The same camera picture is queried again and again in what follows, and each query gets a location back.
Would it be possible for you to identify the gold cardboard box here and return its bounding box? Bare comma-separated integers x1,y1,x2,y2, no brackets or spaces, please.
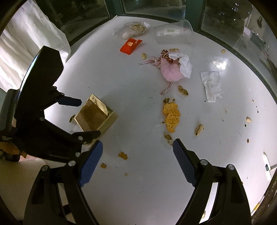
69,94,118,136

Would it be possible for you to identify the white tissue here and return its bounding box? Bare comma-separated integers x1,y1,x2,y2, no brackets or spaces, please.
200,71,223,103
169,52,193,78

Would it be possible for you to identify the white curtain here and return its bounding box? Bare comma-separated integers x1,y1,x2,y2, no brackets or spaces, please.
1,1,71,92

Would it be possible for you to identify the red snack wrapper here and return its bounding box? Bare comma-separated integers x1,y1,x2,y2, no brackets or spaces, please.
120,38,142,55

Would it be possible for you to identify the peanut shell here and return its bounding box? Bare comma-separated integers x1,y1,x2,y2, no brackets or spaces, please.
195,124,205,136
141,52,147,60
177,85,189,96

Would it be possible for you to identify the orange peel pile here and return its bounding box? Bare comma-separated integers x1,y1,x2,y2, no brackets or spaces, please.
163,103,181,133

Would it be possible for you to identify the clear bag with peanut shells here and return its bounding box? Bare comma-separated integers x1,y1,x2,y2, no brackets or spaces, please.
113,22,150,39

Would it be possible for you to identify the flat white tissue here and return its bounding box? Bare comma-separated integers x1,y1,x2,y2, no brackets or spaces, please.
200,71,223,103

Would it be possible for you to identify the clear plastic cup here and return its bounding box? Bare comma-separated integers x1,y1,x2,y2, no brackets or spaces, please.
154,19,193,44

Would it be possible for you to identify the red white striped string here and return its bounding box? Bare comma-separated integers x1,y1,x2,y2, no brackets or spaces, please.
138,55,162,69

